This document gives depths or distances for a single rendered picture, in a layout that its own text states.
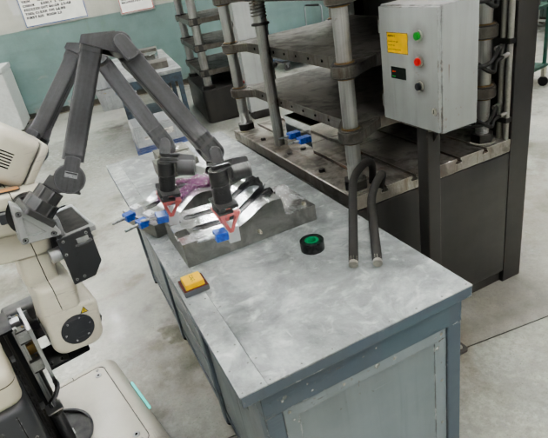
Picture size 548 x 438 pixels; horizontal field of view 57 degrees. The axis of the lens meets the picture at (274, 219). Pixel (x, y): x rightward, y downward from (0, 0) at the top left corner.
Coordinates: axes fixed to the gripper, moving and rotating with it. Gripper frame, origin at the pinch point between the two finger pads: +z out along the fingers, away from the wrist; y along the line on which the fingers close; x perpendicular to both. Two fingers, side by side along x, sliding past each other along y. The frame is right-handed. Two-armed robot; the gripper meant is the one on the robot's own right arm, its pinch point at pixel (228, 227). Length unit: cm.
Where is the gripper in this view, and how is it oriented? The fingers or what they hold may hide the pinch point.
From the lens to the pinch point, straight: 158.8
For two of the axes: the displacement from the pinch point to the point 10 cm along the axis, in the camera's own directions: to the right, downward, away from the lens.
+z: 1.3, 8.9, 4.4
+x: -9.0, 3.0, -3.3
